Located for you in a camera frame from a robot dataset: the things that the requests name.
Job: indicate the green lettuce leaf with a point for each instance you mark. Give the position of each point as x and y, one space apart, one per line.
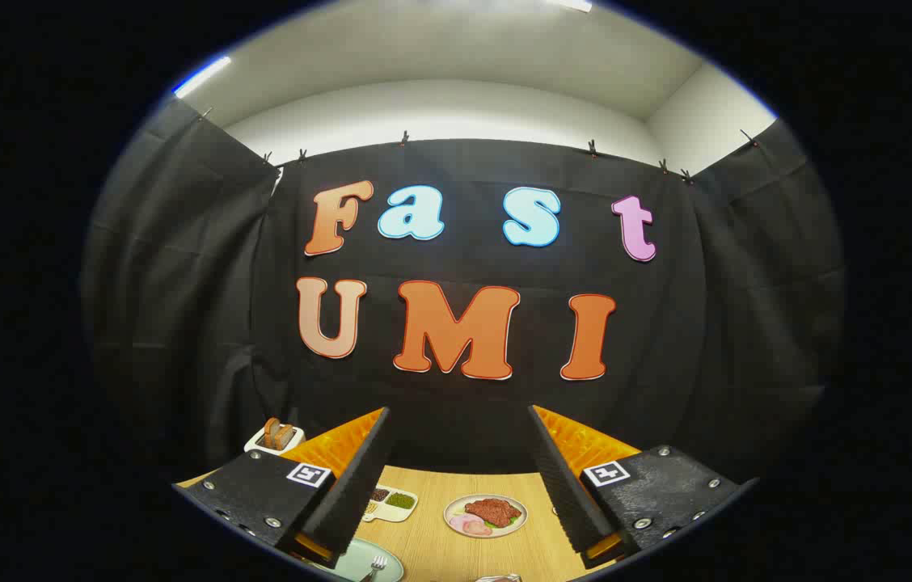
511 521

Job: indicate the brown grilled meat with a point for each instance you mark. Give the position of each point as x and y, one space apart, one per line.
492 511

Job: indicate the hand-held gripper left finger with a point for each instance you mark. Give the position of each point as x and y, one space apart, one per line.
359 485

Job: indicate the pale pink ham slice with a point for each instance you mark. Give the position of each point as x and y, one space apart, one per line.
459 522

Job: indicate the toasted bread slice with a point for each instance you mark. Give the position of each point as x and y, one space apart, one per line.
278 435

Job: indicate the white divided tray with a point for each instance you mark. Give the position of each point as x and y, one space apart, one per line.
391 512

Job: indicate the metal fork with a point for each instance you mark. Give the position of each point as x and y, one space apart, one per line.
376 564

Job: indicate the pile of green beans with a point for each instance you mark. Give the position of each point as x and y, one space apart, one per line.
401 500

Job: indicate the light blue plate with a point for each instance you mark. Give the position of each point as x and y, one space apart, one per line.
359 558

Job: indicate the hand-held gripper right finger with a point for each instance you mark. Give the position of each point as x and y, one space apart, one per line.
565 485

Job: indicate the white toaster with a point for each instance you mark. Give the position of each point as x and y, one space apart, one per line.
260 442

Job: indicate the pile of dark beans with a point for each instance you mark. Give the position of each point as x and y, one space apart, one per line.
380 494

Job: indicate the row of black clips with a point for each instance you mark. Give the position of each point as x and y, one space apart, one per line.
405 139

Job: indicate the white round plate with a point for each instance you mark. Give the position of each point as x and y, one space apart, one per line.
458 509

